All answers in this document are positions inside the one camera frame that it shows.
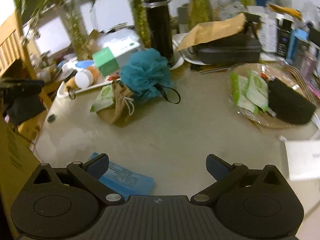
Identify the green wipe packet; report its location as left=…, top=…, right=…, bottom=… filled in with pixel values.
left=245, top=69, right=268, bottom=112

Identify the orange toy with carabiner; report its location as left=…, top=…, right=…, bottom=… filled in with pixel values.
left=65, top=77, right=78, bottom=100

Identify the black zip case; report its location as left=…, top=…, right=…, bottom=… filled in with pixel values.
left=193, top=34, right=262, bottom=66

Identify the blue mesh bath loofah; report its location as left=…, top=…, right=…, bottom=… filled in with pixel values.
left=120, top=48, right=181, bottom=104

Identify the green wet wipes pack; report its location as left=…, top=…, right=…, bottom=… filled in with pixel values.
left=90, top=84, right=115, bottom=112

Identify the tan drawstring pouch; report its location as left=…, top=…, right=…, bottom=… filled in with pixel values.
left=97, top=81, right=135, bottom=125

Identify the blue booklet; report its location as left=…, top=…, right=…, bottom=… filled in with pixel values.
left=90, top=152, right=154, bottom=199

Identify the black thermos bottle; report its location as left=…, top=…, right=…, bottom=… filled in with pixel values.
left=143, top=0, right=173, bottom=67

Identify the brown paper envelope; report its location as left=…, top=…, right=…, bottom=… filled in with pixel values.
left=177, top=12, right=246, bottom=51

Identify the cardboard box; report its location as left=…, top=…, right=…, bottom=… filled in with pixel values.
left=1, top=119, right=40, bottom=239

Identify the black sponge block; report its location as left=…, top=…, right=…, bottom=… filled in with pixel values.
left=267, top=78, right=316, bottom=125

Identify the white round jar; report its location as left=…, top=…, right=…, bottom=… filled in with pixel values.
left=75, top=69, right=94, bottom=89

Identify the white card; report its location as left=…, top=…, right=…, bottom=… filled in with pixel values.
left=285, top=140, right=320, bottom=181

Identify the white tray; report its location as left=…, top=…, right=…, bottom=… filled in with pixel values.
left=56, top=58, right=119, bottom=99

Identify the white blue lotion bottle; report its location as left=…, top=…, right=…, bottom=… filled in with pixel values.
left=61, top=60, right=95, bottom=72

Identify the wooden chair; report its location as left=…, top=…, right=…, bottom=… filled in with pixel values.
left=0, top=11, right=53, bottom=111

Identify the bamboo vase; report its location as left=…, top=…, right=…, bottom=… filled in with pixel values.
left=128, top=0, right=151, bottom=48
left=16, top=0, right=96, bottom=60
left=188, top=0, right=213, bottom=30

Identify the green white tissue box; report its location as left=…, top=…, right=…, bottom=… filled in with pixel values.
left=92, top=36, right=144, bottom=77

